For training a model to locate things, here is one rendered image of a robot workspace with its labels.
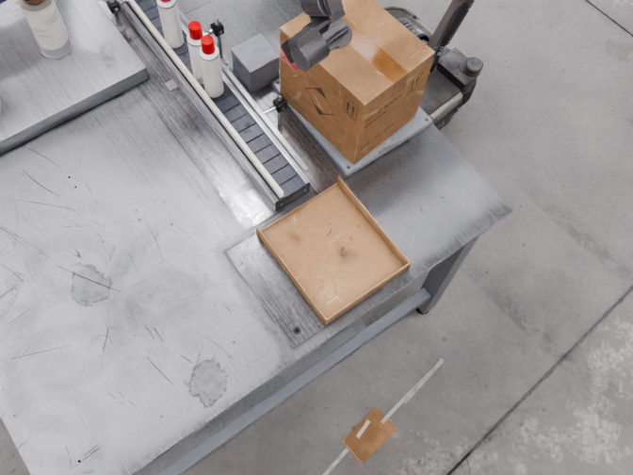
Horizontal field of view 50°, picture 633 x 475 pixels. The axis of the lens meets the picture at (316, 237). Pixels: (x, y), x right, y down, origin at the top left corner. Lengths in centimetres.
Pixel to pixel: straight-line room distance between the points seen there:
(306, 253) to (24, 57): 96
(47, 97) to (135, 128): 24
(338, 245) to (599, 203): 153
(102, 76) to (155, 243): 51
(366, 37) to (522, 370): 142
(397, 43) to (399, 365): 124
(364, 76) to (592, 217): 156
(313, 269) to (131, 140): 61
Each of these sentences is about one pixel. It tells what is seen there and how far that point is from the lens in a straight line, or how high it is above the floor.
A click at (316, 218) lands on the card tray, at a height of 83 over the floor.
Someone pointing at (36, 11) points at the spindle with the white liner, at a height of 106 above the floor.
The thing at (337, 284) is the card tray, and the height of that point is 83.
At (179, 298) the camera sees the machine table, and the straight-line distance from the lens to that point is 169.
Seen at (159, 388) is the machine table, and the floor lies 83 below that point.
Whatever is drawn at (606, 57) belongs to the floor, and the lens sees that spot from 347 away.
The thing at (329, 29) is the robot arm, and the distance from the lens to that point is 143.
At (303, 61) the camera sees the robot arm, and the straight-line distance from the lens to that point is 141.
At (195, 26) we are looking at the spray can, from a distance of 178.
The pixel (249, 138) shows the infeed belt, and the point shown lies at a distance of 182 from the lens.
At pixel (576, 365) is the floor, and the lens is 270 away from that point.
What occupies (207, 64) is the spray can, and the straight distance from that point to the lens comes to 178.
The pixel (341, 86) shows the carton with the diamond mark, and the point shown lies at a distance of 163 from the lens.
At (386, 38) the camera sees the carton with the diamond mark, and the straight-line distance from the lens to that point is 172.
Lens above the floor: 240
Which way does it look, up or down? 65 degrees down
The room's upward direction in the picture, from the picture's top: 6 degrees clockwise
